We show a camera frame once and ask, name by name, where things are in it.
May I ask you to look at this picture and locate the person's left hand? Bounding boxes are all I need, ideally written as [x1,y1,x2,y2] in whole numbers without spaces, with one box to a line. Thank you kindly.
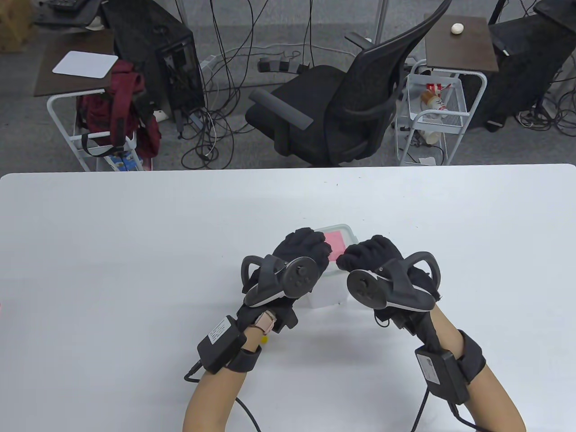
[235,227,333,334]

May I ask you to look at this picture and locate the person's right hand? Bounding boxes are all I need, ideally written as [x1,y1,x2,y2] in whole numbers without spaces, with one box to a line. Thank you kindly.
[337,235,444,336]

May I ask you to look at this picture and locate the pink card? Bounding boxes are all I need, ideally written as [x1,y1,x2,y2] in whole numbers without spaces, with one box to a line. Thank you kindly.
[325,231,346,263]

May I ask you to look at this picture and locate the clear plastic container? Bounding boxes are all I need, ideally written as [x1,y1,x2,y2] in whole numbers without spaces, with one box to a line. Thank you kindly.
[308,224,360,309]

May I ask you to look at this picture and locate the person's left forearm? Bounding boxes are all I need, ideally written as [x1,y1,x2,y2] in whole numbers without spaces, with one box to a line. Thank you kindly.
[182,328,264,432]

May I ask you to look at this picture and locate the person's right forearm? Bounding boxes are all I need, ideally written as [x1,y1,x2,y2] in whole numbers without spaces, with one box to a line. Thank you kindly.
[418,310,527,432]

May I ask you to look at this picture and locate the black wrist sensor box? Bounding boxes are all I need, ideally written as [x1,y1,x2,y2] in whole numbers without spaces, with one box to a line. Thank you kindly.
[197,315,248,374]
[415,344,471,404]

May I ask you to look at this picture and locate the black wristband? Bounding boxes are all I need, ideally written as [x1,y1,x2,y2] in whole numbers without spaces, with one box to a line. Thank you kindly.
[225,346,262,373]
[458,330,486,383]

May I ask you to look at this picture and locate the black mesh office chair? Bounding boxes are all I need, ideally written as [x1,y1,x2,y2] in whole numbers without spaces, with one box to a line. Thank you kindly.
[245,0,453,168]

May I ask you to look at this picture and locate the white bottle brown cap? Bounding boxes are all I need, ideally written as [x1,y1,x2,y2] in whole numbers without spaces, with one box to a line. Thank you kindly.
[421,89,447,113]

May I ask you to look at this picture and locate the blue printed box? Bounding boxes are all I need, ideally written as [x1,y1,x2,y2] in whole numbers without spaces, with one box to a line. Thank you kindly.
[107,151,144,172]

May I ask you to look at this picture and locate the white basket cart brown top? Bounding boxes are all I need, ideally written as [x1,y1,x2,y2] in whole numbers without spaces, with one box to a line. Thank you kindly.
[395,15,500,167]

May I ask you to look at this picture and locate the grey metal pole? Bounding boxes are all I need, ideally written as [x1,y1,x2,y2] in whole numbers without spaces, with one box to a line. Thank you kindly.
[374,0,388,44]

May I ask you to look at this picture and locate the dark red backpack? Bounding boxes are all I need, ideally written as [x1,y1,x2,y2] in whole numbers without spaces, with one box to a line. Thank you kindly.
[76,60,162,159]

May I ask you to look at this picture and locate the large black case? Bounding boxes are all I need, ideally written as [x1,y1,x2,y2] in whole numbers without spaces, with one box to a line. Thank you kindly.
[468,0,576,132]

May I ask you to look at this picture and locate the black computer tower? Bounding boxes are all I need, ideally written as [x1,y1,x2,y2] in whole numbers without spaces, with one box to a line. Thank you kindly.
[98,0,208,123]

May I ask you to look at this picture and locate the white mouse pad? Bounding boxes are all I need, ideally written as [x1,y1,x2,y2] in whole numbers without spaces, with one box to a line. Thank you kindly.
[52,51,119,80]

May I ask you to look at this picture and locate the white side table brown top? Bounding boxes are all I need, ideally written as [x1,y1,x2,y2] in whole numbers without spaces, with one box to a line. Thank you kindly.
[32,30,156,172]

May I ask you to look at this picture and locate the brown cardboard box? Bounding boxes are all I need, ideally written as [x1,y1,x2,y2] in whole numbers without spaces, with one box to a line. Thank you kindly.
[0,4,34,54]

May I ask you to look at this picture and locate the black ring controller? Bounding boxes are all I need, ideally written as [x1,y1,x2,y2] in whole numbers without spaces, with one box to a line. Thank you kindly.
[346,251,441,312]
[242,254,321,308]

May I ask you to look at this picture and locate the pink strap wristwatch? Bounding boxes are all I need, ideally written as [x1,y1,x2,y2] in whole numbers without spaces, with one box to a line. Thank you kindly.
[254,310,276,336]

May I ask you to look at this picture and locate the tangle of black cables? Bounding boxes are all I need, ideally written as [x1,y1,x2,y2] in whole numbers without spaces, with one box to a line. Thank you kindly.
[173,0,315,171]
[515,67,576,136]

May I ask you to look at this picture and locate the black glove cable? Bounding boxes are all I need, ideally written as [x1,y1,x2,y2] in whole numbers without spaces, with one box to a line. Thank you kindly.
[184,360,261,432]
[410,389,509,432]

